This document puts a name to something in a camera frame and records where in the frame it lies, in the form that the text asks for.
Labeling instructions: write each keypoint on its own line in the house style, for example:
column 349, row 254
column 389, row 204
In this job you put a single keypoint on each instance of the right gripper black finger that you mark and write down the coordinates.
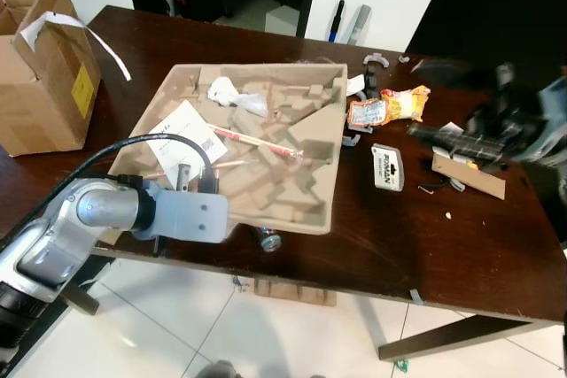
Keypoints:
column 447, row 134
column 456, row 73

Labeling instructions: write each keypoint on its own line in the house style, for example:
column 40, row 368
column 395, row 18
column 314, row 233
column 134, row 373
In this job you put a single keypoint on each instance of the brown moulded pulp tray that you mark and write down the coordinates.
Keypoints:
column 292, row 201

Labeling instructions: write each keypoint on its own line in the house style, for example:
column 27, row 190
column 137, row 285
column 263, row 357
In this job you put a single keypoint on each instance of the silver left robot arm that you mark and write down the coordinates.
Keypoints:
column 97, row 210

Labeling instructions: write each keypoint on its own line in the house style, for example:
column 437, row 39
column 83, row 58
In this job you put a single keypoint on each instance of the white printed card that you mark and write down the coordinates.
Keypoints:
column 182, row 130

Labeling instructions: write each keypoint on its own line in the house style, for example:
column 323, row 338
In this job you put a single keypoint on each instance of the flat brown cardboard piece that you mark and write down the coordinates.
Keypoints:
column 469, row 179

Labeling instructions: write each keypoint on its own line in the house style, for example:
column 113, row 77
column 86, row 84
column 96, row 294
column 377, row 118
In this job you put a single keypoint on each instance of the orange snack bag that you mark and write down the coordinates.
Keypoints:
column 390, row 105

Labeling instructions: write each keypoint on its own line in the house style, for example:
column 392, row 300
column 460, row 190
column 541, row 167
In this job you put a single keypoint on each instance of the small white printed box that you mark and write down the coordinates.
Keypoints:
column 387, row 167

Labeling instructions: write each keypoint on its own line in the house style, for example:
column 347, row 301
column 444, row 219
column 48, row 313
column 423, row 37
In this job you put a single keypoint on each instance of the grey plastic clip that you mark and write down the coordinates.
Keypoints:
column 376, row 59

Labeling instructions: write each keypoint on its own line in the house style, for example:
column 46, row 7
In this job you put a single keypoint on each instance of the crumpled white tissue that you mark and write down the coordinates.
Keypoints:
column 226, row 93

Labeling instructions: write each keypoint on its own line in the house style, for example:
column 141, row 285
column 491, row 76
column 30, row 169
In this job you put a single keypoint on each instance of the white paper scrap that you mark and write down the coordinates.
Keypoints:
column 356, row 86

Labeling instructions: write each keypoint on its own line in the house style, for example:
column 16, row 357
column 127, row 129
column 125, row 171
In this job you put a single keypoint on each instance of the small metal cylinder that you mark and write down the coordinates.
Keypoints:
column 269, row 240

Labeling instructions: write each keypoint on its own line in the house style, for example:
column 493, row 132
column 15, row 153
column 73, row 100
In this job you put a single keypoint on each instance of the grey pole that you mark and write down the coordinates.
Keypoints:
column 359, row 26

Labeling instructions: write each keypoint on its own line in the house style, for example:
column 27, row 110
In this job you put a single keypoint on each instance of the dark wooden table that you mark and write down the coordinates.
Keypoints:
column 399, row 245

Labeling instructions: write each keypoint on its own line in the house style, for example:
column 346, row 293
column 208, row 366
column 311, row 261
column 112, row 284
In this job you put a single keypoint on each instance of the black blue pole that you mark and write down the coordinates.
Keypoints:
column 337, row 19

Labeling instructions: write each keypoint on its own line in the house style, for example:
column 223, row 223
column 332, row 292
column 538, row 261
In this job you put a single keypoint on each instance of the brown pulp packing piece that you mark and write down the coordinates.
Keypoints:
column 292, row 293

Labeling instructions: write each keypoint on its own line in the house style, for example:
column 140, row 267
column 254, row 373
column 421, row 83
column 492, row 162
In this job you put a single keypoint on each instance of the brown box yellow label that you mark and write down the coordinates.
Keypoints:
column 35, row 95

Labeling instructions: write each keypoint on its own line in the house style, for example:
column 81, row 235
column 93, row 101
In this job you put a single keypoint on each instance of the grey robot foot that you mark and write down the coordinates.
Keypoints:
column 219, row 370

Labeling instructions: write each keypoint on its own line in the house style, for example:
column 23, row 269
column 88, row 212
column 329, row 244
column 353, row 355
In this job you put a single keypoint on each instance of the white paper strip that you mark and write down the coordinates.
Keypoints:
column 53, row 17

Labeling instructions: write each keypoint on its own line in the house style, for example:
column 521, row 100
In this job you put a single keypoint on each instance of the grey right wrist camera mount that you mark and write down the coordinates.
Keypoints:
column 549, row 112

